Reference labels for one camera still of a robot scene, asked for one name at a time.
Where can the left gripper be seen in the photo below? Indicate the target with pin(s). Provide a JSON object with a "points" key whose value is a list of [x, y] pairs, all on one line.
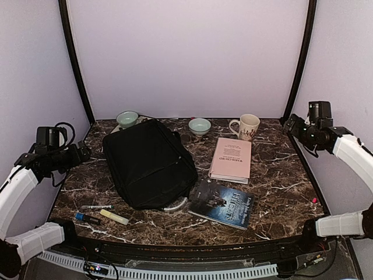
{"points": [[76, 158]]}

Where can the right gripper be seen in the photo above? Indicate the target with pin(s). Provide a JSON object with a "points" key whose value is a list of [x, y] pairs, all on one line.
{"points": [[295, 130]]}

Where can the clear green-capped pen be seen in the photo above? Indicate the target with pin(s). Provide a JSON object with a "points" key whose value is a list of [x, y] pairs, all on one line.
{"points": [[97, 207]]}

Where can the yellow highlighter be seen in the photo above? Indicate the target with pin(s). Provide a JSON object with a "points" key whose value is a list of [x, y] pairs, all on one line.
{"points": [[114, 217]]}

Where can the black student bag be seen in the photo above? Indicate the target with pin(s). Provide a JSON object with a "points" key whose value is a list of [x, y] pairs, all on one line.
{"points": [[149, 165]]}

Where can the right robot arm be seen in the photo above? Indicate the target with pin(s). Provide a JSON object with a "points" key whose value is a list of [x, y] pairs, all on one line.
{"points": [[346, 180]]}

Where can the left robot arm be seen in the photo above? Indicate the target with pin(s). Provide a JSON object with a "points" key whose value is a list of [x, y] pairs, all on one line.
{"points": [[21, 237]]}

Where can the cream floral mug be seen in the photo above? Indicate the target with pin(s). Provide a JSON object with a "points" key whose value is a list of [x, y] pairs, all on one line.
{"points": [[248, 125]]}

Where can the blue and black marker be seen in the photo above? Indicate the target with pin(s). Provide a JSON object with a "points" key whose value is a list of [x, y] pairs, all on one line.
{"points": [[86, 218]]}

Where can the celadon bowl on coaster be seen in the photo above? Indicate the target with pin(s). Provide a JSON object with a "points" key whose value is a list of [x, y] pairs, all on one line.
{"points": [[127, 119]]}

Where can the pink book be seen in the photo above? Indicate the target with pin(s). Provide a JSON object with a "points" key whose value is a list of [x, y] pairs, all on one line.
{"points": [[231, 161]]}

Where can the floral fabric coaster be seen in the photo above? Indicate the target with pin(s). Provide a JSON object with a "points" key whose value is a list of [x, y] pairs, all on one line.
{"points": [[120, 127]]}

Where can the dark blue book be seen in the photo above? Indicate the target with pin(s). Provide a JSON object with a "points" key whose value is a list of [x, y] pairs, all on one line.
{"points": [[223, 205]]}

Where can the celadon bowl centre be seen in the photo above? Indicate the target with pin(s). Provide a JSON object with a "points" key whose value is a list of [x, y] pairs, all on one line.
{"points": [[199, 126]]}

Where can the small circuit board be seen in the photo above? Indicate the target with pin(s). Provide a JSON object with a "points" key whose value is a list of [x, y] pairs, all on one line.
{"points": [[94, 268]]}

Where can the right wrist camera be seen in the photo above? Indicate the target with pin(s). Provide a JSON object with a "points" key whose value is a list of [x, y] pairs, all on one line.
{"points": [[319, 109]]}

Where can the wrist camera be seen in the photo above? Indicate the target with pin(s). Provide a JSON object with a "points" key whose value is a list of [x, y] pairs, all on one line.
{"points": [[319, 109], [51, 136]]}

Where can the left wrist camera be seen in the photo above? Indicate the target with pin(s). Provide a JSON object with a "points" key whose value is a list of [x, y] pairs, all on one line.
{"points": [[51, 136]]}

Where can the black front rail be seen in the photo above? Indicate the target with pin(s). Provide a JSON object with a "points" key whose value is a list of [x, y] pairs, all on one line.
{"points": [[274, 250]]}

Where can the white slotted cable duct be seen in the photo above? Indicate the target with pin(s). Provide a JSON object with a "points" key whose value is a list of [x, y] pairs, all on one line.
{"points": [[152, 270]]}

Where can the right black frame post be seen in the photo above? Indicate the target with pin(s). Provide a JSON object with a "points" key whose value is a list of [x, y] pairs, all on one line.
{"points": [[306, 39]]}

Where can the black frame post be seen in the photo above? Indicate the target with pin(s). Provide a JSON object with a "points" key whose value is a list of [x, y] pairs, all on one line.
{"points": [[306, 39], [67, 30]]}

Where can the left black frame post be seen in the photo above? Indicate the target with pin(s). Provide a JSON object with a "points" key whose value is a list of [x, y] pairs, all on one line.
{"points": [[67, 30]]}

